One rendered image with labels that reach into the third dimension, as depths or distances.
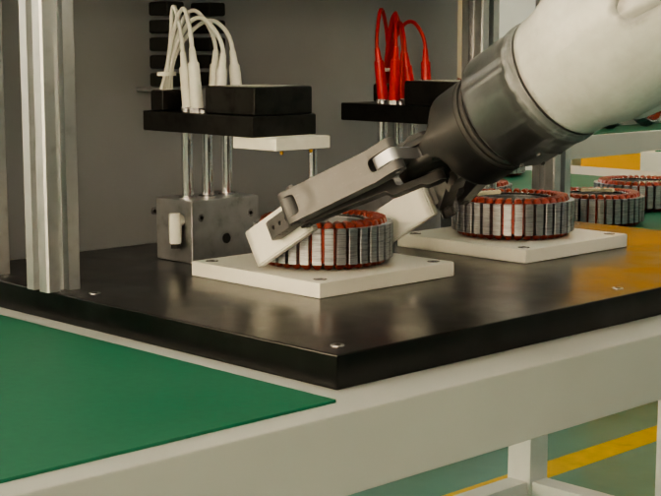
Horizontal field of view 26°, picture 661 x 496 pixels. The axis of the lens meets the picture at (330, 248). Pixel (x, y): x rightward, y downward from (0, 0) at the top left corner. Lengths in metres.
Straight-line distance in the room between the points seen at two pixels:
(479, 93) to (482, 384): 0.20
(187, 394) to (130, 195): 0.50
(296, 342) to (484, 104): 0.21
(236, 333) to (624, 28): 0.31
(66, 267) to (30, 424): 0.32
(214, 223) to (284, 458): 0.47
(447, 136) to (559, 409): 0.20
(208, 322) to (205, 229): 0.27
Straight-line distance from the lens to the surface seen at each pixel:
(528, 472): 2.54
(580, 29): 0.92
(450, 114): 1.00
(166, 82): 1.26
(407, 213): 1.17
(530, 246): 1.25
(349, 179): 1.01
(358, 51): 1.52
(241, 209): 1.25
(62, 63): 1.09
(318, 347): 0.88
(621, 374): 1.03
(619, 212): 1.63
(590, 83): 0.92
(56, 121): 1.10
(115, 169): 1.32
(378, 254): 1.12
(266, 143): 1.15
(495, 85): 0.97
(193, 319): 0.98
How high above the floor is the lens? 0.96
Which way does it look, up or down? 8 degrees down
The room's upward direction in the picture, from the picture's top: straight up
